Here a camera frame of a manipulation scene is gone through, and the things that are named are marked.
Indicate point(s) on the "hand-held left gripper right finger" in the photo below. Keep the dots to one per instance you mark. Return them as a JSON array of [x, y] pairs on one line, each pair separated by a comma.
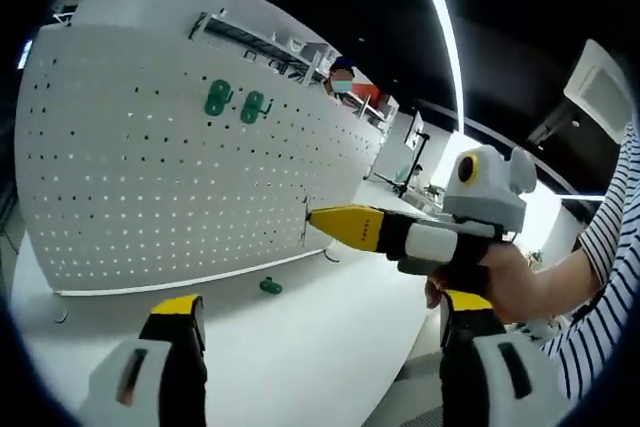
[[525, 377]]

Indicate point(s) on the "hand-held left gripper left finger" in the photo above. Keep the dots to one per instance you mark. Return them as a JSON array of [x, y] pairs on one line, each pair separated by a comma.
[[120, 377]]

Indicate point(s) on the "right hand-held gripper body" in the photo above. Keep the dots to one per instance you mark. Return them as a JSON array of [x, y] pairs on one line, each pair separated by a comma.
[[487, 192]]

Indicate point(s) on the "grey metal hook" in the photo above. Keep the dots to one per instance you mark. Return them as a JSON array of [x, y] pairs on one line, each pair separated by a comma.
[[305, 204]]

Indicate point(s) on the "dark green hook assembly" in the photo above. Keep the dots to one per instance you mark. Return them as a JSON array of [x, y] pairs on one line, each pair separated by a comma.
[[271, 286]]

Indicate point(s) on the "white perforated mounting plate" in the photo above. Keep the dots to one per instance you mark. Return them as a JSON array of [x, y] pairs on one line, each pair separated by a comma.
[[150, 187]]

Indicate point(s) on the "person's right hand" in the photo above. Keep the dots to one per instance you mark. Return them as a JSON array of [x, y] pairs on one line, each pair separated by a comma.
[[510, 287]]

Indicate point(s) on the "black tripod stand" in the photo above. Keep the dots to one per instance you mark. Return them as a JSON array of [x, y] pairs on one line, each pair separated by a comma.
[[414, 163]]

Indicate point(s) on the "white-framed screen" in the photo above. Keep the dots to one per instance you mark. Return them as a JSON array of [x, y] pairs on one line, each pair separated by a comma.
[[415, 129]]

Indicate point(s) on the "striped shirt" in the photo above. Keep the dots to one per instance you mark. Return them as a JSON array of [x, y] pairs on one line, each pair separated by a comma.
[[615, 247]]

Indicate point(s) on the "ceiling air conditioner unit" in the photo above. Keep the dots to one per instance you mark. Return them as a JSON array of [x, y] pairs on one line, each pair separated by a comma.
[[600, 87]]

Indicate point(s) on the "white ceiling light strip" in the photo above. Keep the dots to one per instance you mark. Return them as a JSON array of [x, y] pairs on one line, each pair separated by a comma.
[[445, 32]]

